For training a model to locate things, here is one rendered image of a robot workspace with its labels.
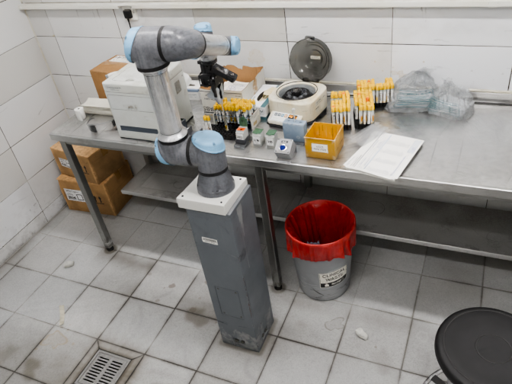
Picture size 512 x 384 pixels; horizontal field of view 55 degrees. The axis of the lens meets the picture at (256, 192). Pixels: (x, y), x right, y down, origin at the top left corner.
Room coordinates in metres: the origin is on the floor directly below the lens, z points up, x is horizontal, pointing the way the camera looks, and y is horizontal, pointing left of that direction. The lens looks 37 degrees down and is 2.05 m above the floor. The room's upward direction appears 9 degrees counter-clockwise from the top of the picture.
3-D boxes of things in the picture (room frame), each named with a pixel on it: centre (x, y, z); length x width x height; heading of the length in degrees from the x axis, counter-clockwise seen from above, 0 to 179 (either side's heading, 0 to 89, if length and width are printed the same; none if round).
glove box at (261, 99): (2.27, -0.13, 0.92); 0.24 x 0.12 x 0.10; 151
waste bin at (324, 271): (1.85, -0.28, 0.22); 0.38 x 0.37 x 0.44; 61
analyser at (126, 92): (2.26, 0.43, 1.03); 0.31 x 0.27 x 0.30; 61
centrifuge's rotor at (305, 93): (2.16, -0.27, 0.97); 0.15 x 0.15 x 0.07
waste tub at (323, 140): (1.79, -0.32, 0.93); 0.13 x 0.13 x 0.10; 60
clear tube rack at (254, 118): (2.15, 0.03, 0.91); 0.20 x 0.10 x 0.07; 61
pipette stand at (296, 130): (1.91, -0.22, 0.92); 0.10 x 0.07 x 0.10; 56
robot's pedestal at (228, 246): (1.60, 0.15, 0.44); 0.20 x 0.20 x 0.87; 61
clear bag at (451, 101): (1.94, -0.94, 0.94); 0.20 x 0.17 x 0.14; 36
